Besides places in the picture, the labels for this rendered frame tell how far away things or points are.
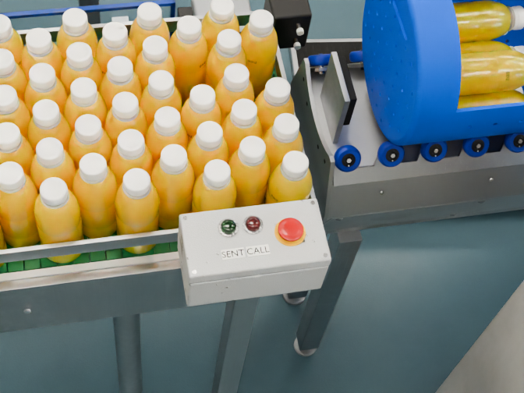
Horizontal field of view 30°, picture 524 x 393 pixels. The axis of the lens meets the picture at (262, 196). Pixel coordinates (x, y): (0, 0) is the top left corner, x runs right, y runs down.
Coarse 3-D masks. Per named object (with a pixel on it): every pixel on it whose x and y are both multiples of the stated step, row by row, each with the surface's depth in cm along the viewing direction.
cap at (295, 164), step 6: (294, 150) 146; (288, 156) 145; (294, 156) 146; (300, 156) 146; (282, 162) 145; (288, 162) 145; (294, 162) 145; (300, 162) 145; (306, 162) 145; (282, 168) 146; (288, 168) 144; (294, 168) 144; (300, 168) 144; (306, 168) 145; (288, 174) 145; (294, 174) 145; (300, 174) 145
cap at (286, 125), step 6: (282, 114) 149; (288, 114) 149; (276, 120) 148; (282, 120) 149; (288, 120) 149; (294, 120) 149; (276, 126) 148; (282, 126) 148; (288, 126) 148; (294, 126) 148; (276, 132) 148; (282, 132) 147; (288, 132) 148; (294, 132) 148; (282, 138) 149; (288, 138) 148
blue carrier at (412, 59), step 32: (384, 0) 153; (416, 0) 143; (448, 0) 143; (512, 0) 170; (384, 32) 155; (416, 32) 142; (448, 32) 142; (512, 32) 173; (384, 64) 157; (416, 64) 142; (448, 64) 142; (384, 96) 159; (416, 96) 144; (448, 96) 145; (384, 128) 161; (416, 128) 148; (448, 128) 150; (480, 128) 152; (512, 128) 154
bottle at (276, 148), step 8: (272, 128) 150; (264, 136) 152; (272, 136) 150; (296, 136) 150; (272, 144) 150; (280, 144) 150; (288, 144) 150; (296, 144) 150; (272, 152) 151; (280, 152) 150; (288, 152) 150; (272, 160) 152; (280, 160) 151; (272, 168) 154
